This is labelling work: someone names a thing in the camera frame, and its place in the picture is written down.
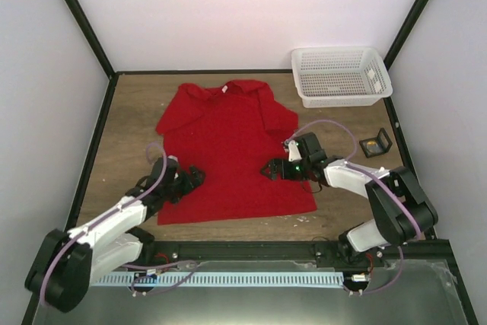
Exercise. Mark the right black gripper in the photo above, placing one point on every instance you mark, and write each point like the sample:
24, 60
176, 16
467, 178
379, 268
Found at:
275, 164

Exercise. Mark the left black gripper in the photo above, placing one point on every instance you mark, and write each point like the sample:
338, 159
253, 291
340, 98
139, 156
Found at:
189, 185

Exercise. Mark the red t-shirt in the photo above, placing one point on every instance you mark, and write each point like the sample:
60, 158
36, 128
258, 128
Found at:
230, 133

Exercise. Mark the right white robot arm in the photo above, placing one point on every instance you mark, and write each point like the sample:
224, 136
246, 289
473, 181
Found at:
401, 210

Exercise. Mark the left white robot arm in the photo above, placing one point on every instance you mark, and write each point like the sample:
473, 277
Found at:
68, 262

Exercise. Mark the black brooch box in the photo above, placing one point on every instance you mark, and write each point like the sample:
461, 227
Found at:
378, 145

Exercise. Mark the white plastic basket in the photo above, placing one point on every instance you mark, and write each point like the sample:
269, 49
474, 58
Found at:
340, 76

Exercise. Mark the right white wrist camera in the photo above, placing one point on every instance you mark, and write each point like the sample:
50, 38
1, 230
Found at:
291, 147

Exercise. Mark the light blue cable duct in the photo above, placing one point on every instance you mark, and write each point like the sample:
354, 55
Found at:
227, 279

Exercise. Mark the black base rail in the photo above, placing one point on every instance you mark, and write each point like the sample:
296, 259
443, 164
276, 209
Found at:
326, 254

